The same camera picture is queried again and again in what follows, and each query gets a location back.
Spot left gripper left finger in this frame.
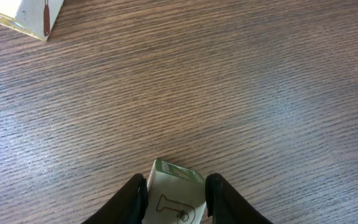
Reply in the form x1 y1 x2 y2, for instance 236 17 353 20
83 174 149 224

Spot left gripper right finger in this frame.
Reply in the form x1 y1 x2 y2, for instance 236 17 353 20
205 173 272 224

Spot red edged wooden block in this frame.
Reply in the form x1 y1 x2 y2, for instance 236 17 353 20
142 159 206 224

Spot blue edged picture block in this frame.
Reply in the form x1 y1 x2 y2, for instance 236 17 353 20
0 0 63 41

